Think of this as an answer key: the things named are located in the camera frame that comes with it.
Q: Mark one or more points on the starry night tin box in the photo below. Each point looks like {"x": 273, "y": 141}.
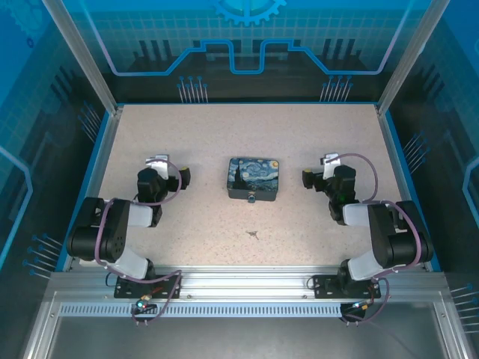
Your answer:
{"x": 254, "y": 175}

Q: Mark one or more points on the small metal key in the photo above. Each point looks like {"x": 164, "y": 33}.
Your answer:
{"x": 252, "y": 234}

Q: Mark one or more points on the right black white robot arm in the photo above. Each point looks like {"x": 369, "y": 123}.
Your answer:
{"x": 385, "y": 239}

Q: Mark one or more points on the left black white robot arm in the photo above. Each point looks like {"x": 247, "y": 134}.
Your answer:
{"x": 97, "y": 232}

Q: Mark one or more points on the grey metal shelf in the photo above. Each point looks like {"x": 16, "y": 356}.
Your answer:
{"x": 243, "y": 336}

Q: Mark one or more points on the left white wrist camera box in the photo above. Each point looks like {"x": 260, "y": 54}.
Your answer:
{"x": 159, "y": 162}

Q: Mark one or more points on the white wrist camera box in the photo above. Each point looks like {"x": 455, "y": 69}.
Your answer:
{"x": 331, "y": 161}
{"x": 159, "y": 162}

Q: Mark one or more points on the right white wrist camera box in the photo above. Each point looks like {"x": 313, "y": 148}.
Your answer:
{"x": 331, "y": 161}

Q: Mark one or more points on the aluminium side rail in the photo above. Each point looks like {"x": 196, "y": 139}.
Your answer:
{"x": 402, "y": 187}
{"x": 94, "y": 187}

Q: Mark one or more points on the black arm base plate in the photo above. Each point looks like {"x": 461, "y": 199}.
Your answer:
{"x": 123, "y": 291}
{"x": 322, "y": 288}

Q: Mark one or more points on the aluminium front rail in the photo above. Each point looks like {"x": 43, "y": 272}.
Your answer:
{"x": 243, "y": 280}

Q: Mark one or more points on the aluminium frame post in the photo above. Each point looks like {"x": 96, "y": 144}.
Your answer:
{"x": 403, "y": 60}
{"x": 91, "y": 60}

